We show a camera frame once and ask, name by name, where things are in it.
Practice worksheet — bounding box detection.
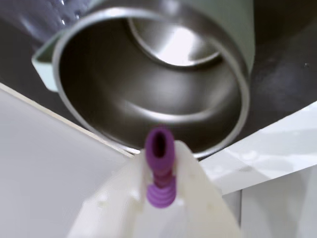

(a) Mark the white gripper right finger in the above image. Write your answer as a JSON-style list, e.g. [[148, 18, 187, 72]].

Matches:
[[160, 140, 241, 238]]

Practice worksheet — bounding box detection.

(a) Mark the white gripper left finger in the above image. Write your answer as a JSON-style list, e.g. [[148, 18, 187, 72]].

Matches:
[[66, 148, 161, 238]]

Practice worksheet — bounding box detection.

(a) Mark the pale green steel cup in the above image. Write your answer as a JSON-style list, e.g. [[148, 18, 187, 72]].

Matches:
[[31, 0, 256, 159]]

